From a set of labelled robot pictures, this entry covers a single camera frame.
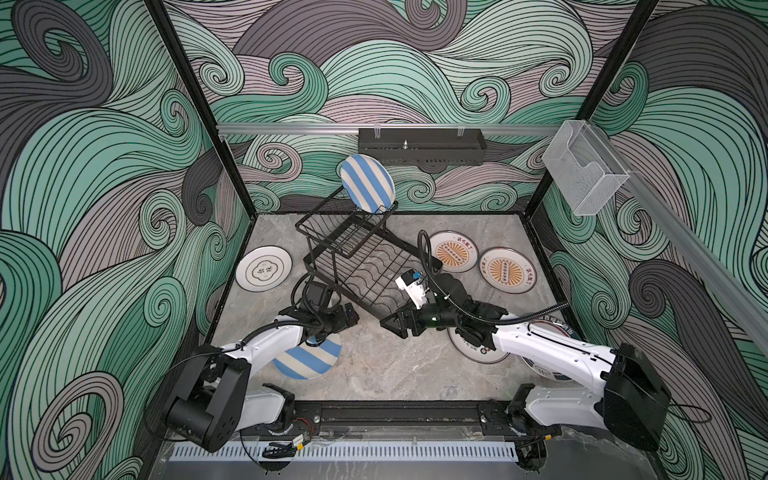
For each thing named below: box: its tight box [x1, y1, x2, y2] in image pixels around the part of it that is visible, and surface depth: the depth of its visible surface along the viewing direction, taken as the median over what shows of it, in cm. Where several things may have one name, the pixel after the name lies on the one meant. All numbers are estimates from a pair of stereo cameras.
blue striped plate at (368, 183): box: [340, 154, 396, 214], surface depth 91 cm
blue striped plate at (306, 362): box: [273, 333, 343, 380], surface depth 83 cm
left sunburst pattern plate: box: [430, 230, 479, 273], surface depth 110 cm
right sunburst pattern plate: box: [479, 246, 537, 295], surface depth 105 cm
